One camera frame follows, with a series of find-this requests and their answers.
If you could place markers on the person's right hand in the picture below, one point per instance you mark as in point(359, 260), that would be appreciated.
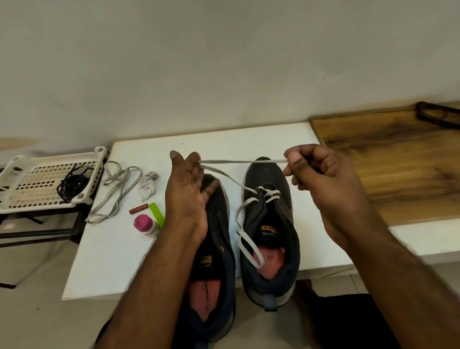
point(330, 190)

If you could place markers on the person's left hand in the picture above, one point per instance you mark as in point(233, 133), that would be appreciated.
point(185, 198)

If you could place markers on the grey shoelaces bundle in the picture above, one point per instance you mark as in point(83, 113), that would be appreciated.
point(122, 188)

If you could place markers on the grey shoelace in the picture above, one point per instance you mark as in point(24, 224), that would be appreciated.
point(248, 244)

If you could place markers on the dark sneaker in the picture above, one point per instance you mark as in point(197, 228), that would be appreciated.
point(269, 248)
point(208, 287)

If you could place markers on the black shoelace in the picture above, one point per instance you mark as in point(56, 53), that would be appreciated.
point(70, 185)
point(80, 171)

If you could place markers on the person's right forearm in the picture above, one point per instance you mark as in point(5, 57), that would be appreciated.
point(402, 287)

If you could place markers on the person's left forearm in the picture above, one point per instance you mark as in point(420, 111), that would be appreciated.
point(151, 298)

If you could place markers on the green marker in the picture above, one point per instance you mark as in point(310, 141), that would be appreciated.
point(156, 215)

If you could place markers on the small red stick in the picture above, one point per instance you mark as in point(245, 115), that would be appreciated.
point(139, 208)

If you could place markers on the pink capped white bottle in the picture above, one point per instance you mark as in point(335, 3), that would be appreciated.
point(144, 224)

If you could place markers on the wooden board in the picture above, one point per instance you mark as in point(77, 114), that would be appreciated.
point(395, 162)

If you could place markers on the white perforated plastic tray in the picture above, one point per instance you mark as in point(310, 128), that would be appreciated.
point(36, 183)

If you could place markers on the black metal rack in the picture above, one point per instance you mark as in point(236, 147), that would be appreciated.
point(32, 229)

